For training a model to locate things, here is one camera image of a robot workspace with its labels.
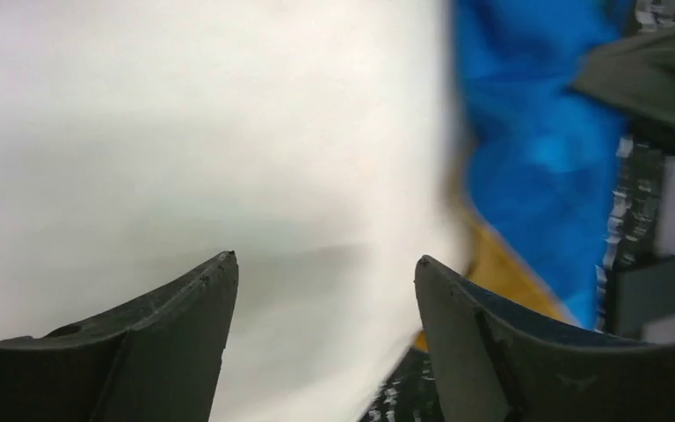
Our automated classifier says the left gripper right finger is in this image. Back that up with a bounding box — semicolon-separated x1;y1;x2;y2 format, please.
415;256;675;422

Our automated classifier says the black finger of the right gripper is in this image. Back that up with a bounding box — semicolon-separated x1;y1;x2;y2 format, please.
571;26;675;155

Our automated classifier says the yellow and blue pillowcase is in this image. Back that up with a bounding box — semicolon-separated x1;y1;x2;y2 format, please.
449;1;632;331

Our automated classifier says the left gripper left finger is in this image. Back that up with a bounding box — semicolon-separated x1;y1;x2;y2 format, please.
0;251;239;421

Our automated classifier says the white pillow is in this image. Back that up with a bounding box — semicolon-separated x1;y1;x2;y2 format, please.
0;1;468;421

